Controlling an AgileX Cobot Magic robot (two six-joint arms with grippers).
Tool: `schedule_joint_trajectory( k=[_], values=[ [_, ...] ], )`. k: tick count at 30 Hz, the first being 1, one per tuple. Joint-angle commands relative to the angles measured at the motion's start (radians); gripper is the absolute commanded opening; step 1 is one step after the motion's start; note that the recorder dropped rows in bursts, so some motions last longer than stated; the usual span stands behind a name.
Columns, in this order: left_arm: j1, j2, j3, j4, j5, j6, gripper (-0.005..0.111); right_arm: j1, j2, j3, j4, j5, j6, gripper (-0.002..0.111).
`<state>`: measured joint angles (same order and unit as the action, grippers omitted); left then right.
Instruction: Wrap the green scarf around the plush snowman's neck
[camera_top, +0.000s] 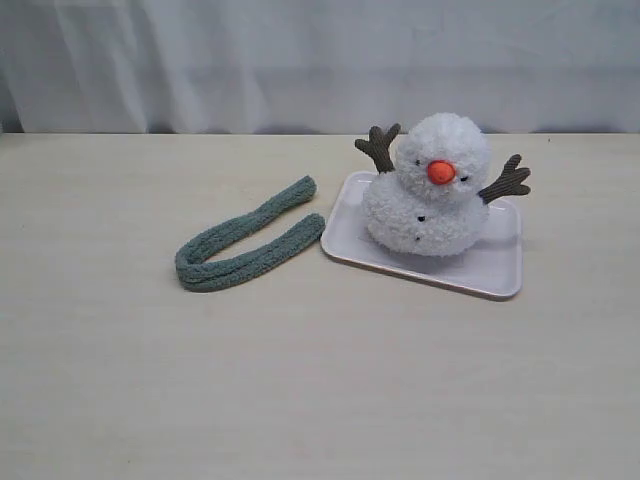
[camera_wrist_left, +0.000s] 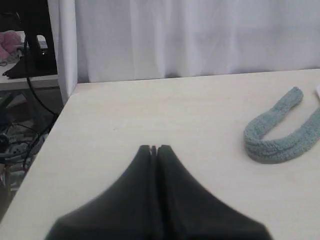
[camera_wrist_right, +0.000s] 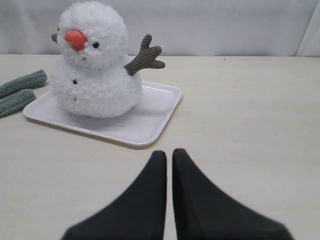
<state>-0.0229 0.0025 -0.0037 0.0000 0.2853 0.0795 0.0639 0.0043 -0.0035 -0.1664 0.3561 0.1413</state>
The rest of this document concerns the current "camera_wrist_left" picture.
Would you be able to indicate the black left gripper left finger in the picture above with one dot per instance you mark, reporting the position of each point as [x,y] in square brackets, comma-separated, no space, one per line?
[123,212]

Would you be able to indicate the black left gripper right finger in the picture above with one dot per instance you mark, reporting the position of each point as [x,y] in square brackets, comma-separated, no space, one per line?
[191,212]

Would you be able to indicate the green fuzzy scarf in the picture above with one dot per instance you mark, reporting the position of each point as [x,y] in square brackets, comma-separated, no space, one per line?
[280,150]

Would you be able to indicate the power strip on floor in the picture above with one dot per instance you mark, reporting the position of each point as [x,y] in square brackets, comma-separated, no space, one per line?
[16,148]

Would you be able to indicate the white curtain backdrop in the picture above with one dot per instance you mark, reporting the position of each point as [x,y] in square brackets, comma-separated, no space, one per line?
[121,40]

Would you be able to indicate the white plastic tray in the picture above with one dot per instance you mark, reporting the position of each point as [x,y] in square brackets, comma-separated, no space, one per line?
[317,91]

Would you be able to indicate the pink plush on shelf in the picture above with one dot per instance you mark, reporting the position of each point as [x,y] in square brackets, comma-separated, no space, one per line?
[9,41]

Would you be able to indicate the black stand on shelf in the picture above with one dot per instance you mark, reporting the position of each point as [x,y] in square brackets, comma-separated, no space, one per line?
[34,17]

